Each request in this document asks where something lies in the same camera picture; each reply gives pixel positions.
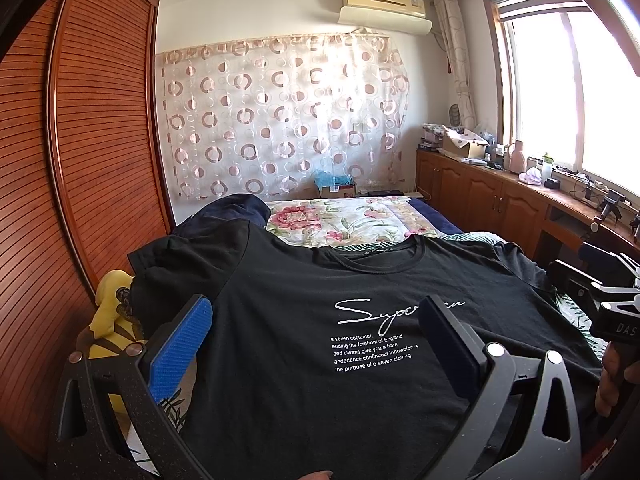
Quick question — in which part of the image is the black printed t-shirt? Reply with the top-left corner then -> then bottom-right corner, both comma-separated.
129,220 -> 601,479

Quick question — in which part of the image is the person right hand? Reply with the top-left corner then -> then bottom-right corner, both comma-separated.
594,342 -> 640,417

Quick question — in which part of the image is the palm leaf print bedsheet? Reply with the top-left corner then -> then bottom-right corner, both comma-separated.
458,231 -> 608,361

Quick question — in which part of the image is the yellow plush toy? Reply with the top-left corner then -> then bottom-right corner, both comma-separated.
75,268 -> 149,416

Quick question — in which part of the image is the small black tripod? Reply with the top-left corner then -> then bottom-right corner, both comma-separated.
598,190 -> 626,223

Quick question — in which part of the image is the long wooden side cabinet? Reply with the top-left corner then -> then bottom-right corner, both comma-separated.
416,150 -> 639,266

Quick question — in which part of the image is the pink thermos jug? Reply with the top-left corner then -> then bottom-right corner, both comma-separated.
508,140 -> 526,174

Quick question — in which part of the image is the folded navy blue blanket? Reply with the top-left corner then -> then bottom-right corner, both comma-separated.
171,193 -> 271,238

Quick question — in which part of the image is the floral quilt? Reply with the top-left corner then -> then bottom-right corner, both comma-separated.
267,195 -> 461,247

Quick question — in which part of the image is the cardboard box on cabinet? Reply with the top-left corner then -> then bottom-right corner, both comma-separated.
442,127 -> 488,159

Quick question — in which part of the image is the box with blue cloth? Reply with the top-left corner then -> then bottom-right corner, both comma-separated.
314,171 -> 357,200

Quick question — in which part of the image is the circle patterned sheer curtain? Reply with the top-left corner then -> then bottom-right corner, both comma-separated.
156,32 -> 410,203

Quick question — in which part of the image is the beige window side curtain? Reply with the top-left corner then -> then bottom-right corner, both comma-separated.
434,0 -> 476,130

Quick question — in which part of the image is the window with wooden frame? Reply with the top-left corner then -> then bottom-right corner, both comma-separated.
483,0 -> 639,195

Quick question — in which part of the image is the white wall air conditioner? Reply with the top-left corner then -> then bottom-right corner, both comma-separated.
338,0 -> 433,36

